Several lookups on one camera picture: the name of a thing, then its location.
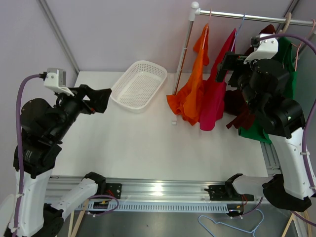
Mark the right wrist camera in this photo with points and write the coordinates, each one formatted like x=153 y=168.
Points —
x=265 y=47

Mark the right black mount plate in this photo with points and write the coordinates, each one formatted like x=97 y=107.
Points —
x=221 y=193

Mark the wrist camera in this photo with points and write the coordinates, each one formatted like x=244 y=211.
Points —
x=55 y=80
x=265 y=47

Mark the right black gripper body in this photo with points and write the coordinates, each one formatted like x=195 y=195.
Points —
x=246 y=70

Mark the blue wire hanger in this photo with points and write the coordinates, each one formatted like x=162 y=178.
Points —
x=236 y=33

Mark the pink t shirt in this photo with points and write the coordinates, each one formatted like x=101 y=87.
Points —
x=212 y=108

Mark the maroon t shirt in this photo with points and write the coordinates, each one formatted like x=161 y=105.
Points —
x=235 y=105

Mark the green t shirt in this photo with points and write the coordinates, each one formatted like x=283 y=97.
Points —
x=287 y=75

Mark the orange t shirt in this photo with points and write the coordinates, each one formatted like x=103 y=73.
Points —
x=187 y=102

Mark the left black mount plate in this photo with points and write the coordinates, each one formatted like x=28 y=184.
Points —
x=113 y=189

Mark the white slotted cable duct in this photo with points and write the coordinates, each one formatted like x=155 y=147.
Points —
x=204 y=207

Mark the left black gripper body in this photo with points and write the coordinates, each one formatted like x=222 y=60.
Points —
x=76 y=103

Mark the beige hanger lower right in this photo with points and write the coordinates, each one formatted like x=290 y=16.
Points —
x=295 y=227

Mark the white perforated plastic basket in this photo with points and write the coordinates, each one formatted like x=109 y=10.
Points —
x=138 y=85

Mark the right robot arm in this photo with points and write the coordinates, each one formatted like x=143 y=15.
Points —
x=262 y=83

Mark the pink wire hanger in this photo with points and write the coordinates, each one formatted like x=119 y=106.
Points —
x=209 y=17
x=300 y=45

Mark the black mount plate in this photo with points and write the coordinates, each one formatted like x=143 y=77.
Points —
x=221 y=193
x=113 y=189

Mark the beige wooden hanger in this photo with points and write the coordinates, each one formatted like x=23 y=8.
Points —
x=288 y=17

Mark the beige hangers lower left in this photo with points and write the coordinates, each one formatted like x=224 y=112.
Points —
x=72 y=232

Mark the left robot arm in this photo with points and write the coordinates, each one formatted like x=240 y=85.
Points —
x=41 y=128

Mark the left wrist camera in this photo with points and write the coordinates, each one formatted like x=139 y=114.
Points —
x=55 y=80

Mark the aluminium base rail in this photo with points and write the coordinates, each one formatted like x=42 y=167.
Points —
x=142 y=190

